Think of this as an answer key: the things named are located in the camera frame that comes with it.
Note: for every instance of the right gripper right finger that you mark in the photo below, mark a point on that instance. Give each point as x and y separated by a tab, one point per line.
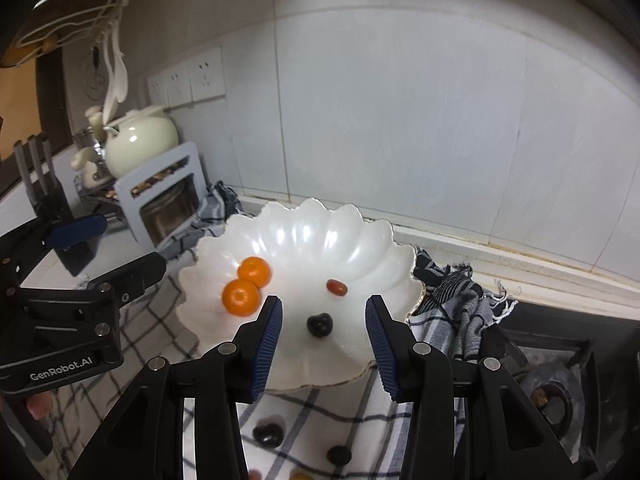
468	421

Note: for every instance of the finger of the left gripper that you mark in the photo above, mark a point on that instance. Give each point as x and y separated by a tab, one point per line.
130	281
77	231

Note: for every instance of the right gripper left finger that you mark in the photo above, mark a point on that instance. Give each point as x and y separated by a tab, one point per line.
141	437

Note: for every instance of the large orange mandarin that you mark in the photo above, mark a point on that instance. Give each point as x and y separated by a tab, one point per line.
241	298

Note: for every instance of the small orange mandarin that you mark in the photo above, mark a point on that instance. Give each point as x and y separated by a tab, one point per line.
255	270

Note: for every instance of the dark cherry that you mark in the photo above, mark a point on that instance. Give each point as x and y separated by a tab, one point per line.
269	435
320	325

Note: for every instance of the red grape tomato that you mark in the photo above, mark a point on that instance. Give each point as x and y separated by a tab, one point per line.
255	475
336	288

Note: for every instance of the operator hand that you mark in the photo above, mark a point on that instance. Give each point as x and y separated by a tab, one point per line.
40	405

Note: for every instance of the black knife block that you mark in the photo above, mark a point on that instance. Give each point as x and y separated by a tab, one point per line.
46	195

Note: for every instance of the steel pot under rack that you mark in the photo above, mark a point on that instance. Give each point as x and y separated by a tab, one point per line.
166	212

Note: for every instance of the black gas stove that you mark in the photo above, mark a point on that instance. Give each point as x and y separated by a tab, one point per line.
581	373

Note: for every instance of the cream ceramic teapot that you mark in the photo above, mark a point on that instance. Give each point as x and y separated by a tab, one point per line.
128	142

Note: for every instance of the black white checked cloth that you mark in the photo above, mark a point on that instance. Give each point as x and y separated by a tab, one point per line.
358	415

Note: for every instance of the yellow longan right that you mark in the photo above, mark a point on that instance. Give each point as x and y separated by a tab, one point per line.
300	476

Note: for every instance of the white hanging spoon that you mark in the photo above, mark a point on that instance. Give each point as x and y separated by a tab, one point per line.
117	73

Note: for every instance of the dark blueberry left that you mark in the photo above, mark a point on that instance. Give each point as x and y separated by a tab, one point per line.
339	455

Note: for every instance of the white scalloped ceramic bowl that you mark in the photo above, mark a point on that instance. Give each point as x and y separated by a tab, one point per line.
304	246

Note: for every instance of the white rack frame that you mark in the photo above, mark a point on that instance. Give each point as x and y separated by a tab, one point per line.
141	185

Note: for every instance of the white wall socket panel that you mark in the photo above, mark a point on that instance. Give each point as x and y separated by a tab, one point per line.
197	79

